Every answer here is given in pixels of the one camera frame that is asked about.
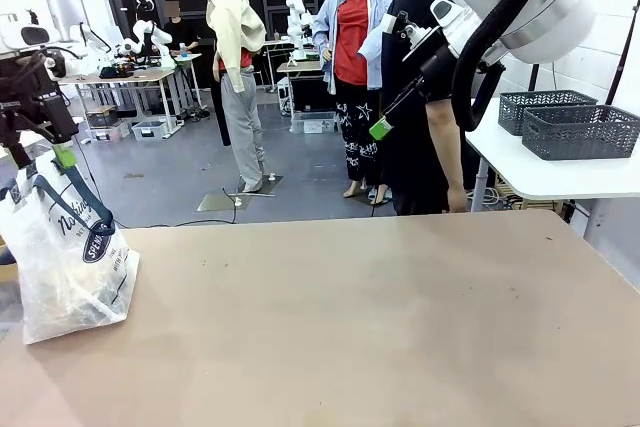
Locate clear plastic storage box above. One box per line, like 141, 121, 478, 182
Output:
130, 119, 169, 142
292, 111, 337, 135
84, 119, 131, 144

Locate dark grey plastic basket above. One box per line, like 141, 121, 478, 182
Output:
522, 104, 640, 161
498, 90, 599, 137

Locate mannequin with cream hoodie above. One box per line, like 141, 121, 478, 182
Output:
197, 0, 267, 194

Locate small wooden-top background desk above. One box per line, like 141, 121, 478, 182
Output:
276, 59, 326, 116

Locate person's right hand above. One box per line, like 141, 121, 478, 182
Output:
445, 185, 469, 215

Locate metal mannequin base plate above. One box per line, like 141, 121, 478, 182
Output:
197, 174, 284, 213

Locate light wooden slat crate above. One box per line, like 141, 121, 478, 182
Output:
494, 174, 571, 213

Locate person's right forearm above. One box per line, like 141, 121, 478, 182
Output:
433, 136, 469, 191

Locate wooden-top desk white legs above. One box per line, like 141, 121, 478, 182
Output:
59, 65, 202, 139

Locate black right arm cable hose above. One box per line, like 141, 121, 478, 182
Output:
452, 0, 640, 133

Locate person in black clothes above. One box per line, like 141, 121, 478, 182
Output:
382, 0, 469, 216

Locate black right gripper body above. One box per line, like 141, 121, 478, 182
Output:
418, 43, 459, 99

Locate background person in black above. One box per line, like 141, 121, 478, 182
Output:
162, 0, 202, 93

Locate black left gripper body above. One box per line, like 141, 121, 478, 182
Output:
0, 51, 56, 148

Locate white side table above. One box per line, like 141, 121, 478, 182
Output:
464, 96, 640, 243

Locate black slanted light stand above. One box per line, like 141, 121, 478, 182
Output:
604, 35, 632, 107

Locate mannequin with star-print trousers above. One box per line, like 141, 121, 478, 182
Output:
312, 0, 401, 206

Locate white translucent navy-handled shopping bag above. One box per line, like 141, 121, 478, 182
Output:
0, 151, 141, 346

